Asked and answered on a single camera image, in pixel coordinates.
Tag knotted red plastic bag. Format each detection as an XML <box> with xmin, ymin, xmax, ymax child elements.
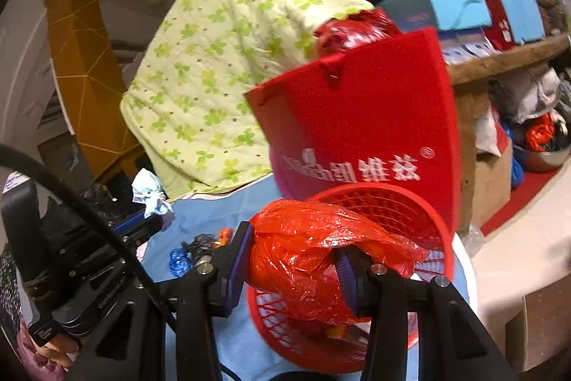
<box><xmin>247</xmin><ymin>199</ymin><xmax>429</xmax><ymax>326</ymax></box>

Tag green floral quilt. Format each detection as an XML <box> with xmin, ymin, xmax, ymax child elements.
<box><xmin>120</xmin><ymin>0</ymin><xmax>375</xmax><ymax>199</ymax></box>

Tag teal cardboard box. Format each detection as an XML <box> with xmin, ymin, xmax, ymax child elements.
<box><xmin>379</xmin><ymin>0</ymin><xmax>494</xmax><ymax>31</ymax></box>

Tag wooden shelf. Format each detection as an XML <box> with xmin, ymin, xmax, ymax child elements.
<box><xmin>446</xmin><ymin>34</ymin><xmax>571</xmax><ymax>230</ymax></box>

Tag white bags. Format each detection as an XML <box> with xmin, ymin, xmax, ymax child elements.
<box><xmin>491</xmin><ymin>69</ymin><xmax>563</xmax><ymax>123</ymax></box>

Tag brown door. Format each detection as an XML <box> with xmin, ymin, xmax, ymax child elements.
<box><xmin>38</xmin><ymin>131</ymin><xmax>83</xmax><ymax>190</ymax></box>

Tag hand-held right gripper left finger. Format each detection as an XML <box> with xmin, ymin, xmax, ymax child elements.
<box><xmin>67</xmin><ymin>221</ymin><xmax>257</xmax><ymax>381</ymax></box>

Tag red plastic bag in paper bag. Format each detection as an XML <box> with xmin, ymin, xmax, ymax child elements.
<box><xmin>314</xmin><ymin>8</ymin><xmax>400</xmax><ymax>58</ymax></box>

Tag brown cardboard box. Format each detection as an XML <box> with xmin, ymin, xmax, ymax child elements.
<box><xmin>473</xmin><ymin>140</ymin><xmax>514</xmax><ymax>225</ymax></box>

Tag orange wooden cabinet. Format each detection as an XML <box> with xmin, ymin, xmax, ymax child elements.
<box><xmin>45</xmin><ymin>0</ymin><xmax>143</xmax><ymax>181</ymax></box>

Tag orange plastic bag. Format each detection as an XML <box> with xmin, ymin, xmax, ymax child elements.
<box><xmin>524</xmin><ymin>115</ymin><xmax>556</xmax><ymax>152</ymax></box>

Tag black white floral cloth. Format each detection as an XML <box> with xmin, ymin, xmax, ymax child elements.
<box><xmin>0</xmin><ymin>242</ymin><xmax>27</xmax><ymax>319</ymax></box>

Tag black knitted garment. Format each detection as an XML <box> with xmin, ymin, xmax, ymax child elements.
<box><xmin>40</xmin><ymin>178</ymin><xmax>139</xmax><ymax>230</ymax></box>

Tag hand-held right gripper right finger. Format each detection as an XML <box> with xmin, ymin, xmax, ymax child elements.
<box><xmin>334</xmin><ymin>245</ymin><xmax>520</xmax><ymax>381</ymax></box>

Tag person's left hand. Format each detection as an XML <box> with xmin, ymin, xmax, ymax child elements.
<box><xmin>18</xmin><ymin>319</ymin><xmax>83</xmax><ymax>381</ymax></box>

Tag metal basin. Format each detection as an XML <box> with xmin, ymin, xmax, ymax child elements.
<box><xmin>513</xmin><ymin>142</ymin><xmax>571</xmax><ymax>173</ymax></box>

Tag white blue tissue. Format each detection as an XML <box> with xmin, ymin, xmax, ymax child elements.
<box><xmin>131</xmin><ymin>168</ymin><xmax>176</xmax><ymax>219</ymax></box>

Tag white blue packets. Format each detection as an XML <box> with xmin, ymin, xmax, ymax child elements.
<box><xmin>439</xmin><ymin>28</ymin><xmax>496</xmax><ymax>65</ymax></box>

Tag blue blanket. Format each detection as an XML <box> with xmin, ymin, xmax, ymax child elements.
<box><xmin>143</xmin><ymin>173</ymin><xmax>375</xmax><ymax>381</ymax></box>

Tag brown wooden furniture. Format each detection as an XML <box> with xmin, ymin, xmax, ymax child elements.
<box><xmin>506</xmin><ymin>287</ymin><xmax>571</xmax><ymax>373</ymax></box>

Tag black plastic bag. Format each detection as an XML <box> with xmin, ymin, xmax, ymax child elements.
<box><xmin>185</xmin><ymin>233</ymin><xmax>219</xmax><ymax>259</ymax></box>

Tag red mesh plastic basket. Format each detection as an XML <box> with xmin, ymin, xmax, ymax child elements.
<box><xmin>246</xmin><ymin>183</ymin><xmax>456</xmax><ymax>374</ymax></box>

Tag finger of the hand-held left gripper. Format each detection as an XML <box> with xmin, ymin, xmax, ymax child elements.
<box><xmin>109</xmin><ymin>212</ymin><xmax>166</xmax><ymax>245</ymax></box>

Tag red floor mat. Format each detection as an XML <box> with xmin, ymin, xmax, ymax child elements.
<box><xmin>482</xmin><ymin>167</ymin><xmax>571</xmax><ymax>235</ymax></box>

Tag black cable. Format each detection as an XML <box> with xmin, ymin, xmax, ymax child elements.
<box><xmin>0</xmin><ymin>144</ymin><xmax>242</xmax><ymax>381</ymax></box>

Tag small blue plastic bag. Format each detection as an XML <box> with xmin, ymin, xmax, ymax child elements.
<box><xmin>509</xmin><ymin>158</ymin><xmax>525</xmax><ymax>187</ymax></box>

